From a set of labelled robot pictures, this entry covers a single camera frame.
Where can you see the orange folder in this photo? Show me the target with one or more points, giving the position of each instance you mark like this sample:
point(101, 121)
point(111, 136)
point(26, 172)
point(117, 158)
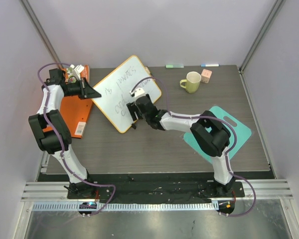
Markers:
point(75, 113)

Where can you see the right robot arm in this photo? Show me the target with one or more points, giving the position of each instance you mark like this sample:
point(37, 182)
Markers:
point(210, 133)

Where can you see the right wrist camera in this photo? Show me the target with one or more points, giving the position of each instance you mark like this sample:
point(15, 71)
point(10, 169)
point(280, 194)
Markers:
point(137, 92)

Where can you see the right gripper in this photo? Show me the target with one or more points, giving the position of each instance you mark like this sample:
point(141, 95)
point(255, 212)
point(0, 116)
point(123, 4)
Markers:
point(133, 111)

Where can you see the blue marker pen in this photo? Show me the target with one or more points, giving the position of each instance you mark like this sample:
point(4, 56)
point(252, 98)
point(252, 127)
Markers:
point(209, 65)

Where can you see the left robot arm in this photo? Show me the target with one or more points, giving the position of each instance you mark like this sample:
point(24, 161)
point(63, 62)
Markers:
point(50, 131)

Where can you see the teal cutting board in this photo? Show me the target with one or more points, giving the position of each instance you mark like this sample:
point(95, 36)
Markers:
point(242, 131)

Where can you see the small box behind whiteboard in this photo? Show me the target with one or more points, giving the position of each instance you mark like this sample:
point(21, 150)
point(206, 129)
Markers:
point(148, 71)

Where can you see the pink cube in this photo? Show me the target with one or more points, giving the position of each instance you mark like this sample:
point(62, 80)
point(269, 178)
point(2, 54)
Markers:
point(205, 76)

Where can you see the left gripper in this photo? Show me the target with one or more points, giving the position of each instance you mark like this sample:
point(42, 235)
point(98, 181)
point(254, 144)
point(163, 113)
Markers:
point(87, 91)

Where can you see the white slotted cable duct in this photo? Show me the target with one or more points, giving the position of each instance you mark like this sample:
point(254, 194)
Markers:
point(90, 206)

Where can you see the whiteboard with orange frame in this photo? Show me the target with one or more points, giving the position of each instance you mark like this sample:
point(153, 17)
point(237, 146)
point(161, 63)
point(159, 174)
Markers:
point(115, 92)

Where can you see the orange illustrated book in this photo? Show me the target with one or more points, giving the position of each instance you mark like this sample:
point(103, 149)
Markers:
point(84, 74)

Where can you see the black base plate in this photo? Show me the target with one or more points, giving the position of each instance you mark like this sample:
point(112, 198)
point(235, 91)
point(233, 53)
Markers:
point(155, 188)

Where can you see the yellow-green mug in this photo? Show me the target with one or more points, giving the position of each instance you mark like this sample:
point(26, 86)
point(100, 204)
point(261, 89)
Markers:
point(191, 82)

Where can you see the green eraser bar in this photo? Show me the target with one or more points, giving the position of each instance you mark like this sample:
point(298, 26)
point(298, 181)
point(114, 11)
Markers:
point(174, 66)

